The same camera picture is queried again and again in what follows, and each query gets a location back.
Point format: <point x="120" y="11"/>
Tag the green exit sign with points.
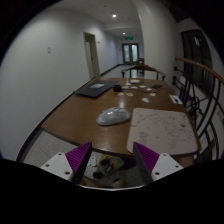
<point x="129" y="38"/>

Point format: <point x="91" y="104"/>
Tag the wooden armchair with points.
<point x="141" y="61"/>
<point x="143" y="68"/>

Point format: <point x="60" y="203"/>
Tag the large white card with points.
<point x="135" y="81"/>

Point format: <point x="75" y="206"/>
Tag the black flat laptop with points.
<point x="96" y="88"/>

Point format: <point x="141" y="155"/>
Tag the translucent white computer mouse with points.
<point x="112" y="116"/>

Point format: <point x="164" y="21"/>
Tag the glass double door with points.
<point x="130" y="53"/>

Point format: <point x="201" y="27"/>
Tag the white paper booklet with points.
<point x="175" y="99"/>

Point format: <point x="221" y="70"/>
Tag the small white card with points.
<point x="125" y="87"/>
<point x="120" y="94"/>
<point x="145" y="99"/>
<point x="149" y="89"/>
<point x="152" y="94"/>
<point x="142" y="86"/>
<point x="134" y="87"/>
<point x="129" y="94"/>

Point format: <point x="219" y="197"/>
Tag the round ceiling light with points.
<point x="114" y="15"/>
<point x="124" y="33"/>

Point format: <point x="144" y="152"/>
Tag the black railing with wooden handrail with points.
<point x="200" y="66"/>

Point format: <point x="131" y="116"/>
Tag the dark framed window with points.
<point x="196" y="56"/>

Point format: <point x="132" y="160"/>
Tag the small black box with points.
<point x="117" y="88"/>

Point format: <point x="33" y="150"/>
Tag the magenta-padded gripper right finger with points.
<point x="163" y="165"/>

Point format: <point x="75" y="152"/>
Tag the open doorway frame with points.
<point x="94" y="53"/>

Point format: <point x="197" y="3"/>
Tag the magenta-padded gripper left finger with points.
<point x="60" y="163"/>

